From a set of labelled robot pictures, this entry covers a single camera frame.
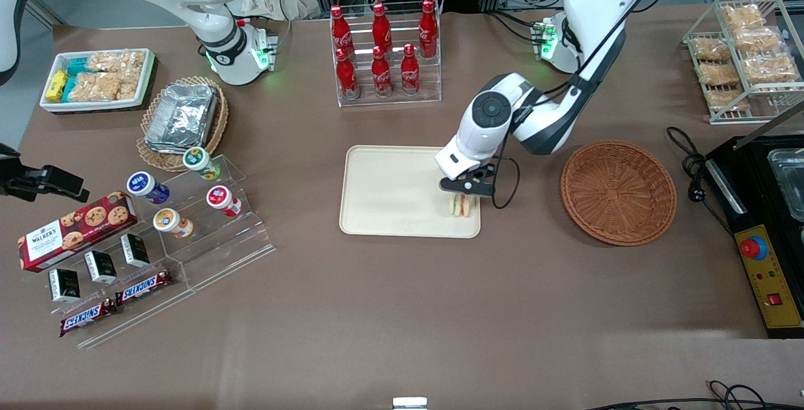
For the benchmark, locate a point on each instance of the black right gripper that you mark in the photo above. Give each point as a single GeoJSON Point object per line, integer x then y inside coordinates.
{"type": "Point", "coordinates": [14, 183]}

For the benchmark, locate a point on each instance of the clear acrylic stepped snack stand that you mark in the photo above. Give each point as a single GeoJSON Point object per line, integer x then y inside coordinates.
{"type": "Point", "coordinates": [157, 316]}

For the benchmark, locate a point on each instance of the bagged crispy snack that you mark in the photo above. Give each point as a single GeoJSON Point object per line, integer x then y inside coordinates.
{"type": "Point", "coordinates": [757, 39]}
{"type": "Point", "coordinates": [718, 74]}
{"type": "Point", "coordinates": [727, 99]}
{"type": "Point", "coordinates": [740, 17]}
{"type": "Point", "coordinates": [711, 49]}
{"type": "Point", "coordinates": [771, 68]}

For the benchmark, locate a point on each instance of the orange capped yogurt bottle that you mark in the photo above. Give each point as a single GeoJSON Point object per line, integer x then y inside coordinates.
{"type": "Point", "coordinates": [171, 221]}

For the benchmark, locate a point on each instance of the brown round wicker basket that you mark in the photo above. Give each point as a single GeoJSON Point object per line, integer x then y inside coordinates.
{"type": "Point", "coordinates": [619, 193]}

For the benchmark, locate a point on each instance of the blue capped yogurt bottle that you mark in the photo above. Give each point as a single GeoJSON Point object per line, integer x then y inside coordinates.
{"type": "Point", "coordinates": [146, 186]}

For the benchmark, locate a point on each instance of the steel pan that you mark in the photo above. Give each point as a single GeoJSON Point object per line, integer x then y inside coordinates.
{"type": "Point", "coordinates": [791, 184]}

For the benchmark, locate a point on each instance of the small black white box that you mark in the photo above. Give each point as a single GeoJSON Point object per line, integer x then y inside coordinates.
{"type": "Point", "coordinates": [64, 285]}
{"type": "Point", "coordinates": [135, 250]}
{"type": "Point", "coordinates": [100, 267]}

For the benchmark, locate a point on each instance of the clear acrylic stepped yogurt stand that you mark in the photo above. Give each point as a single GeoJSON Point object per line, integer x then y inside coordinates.
{"type": "Point", "coordinates": [239, 240]}

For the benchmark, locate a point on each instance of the yellow control panel box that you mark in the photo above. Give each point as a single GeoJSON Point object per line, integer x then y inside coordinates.
{"type": "Point", "coordinates": [769, 278]}

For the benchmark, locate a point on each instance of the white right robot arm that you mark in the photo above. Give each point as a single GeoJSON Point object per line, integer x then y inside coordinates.
{"type": "Point", "coordinates": [213, 21]}

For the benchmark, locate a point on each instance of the cream plastic serving tray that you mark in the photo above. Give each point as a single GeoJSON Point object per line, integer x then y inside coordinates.
{"type": "Point", "coordinates": [389, 190]}

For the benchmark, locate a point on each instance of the light oval wicker basket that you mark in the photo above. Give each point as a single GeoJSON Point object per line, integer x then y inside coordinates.
{"type": "Point", "coordinates": [217, 127]}

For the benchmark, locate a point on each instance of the stack of foil trays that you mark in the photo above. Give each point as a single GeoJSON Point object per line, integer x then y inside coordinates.
{"type": "Point", "coordinates": [182, 118]}

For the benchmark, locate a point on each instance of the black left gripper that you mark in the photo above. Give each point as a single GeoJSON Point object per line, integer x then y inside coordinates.
{"type": "Point", "coordinates": [480, 174]}

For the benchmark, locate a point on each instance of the clear bag rice crackers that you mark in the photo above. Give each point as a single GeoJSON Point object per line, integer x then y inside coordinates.
{"type": "Point", "coordinates": [94, 86]}
{"type": "Point", "coordinates": [130, 86]}
{"type": "Point", "coordinates": [116, 61]}

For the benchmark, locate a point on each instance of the red Walkers cookie box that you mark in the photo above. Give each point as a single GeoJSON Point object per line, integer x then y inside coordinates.
{"type": "Point", "coordinates": [75, 231]}

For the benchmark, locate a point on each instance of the white rectangular snack tray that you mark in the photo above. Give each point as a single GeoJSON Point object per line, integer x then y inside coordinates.
{"type": "Point", "coordinates": [149, 71]}

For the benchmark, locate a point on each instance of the black heating machine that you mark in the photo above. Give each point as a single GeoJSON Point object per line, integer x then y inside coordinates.
{"type": "Point", "coordinates": [754, 209]}

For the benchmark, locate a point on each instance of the yellow snack packet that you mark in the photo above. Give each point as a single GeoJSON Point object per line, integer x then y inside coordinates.
{"type": "Point", "coordinates": [58, 83]}

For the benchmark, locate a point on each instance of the red emergency stop button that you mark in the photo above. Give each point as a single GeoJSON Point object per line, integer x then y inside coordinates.
{"type": "Point", "coordinates": [752, 248]}

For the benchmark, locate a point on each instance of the triangular sandwich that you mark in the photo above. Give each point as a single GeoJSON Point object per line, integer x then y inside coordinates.
{"type": "Point", "coordinates": [460, 206]}

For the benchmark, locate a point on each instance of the teal snack packet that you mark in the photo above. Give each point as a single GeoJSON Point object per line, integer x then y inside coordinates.
{"type": "Point", "coordinates": [78, 66]}
{"type": "Point", "coordinates": [69, 90]}

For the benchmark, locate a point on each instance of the red cola bottle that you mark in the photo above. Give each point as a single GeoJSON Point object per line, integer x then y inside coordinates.
{"type": "Point", "coordinates": [347, 76]}
{"type": "Point", "coordinates": [380, 72]}
{"type": "Point", "coordinates": [428, 27]}
{"type": "Point", "coordinates": [409, 71]}
{"type": "Point", "coordinates": [341, 30]}
{"type": "Point", "coordinates": [380, 26]}

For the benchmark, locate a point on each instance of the Snickers chocolate bar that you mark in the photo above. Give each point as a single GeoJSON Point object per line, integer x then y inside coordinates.
{"type": "Point", "coordinates": [143, 287]}
{"type": "Point", "coordinates": [86, 318]}

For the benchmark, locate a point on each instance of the clear acrylic bottle rack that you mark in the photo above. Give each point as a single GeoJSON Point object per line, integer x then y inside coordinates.
{"type": "Point", "coordinates": [389, 101]}

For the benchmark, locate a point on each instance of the red capped yogurt bottle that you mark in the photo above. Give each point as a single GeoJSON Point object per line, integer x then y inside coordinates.
{"type": "Point", "coordinates": [221, 199]}

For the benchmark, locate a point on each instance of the green capped yogurt bottle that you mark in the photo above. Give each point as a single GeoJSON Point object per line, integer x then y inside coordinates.
{"type": "Point", "coordinates": [200, 162]}

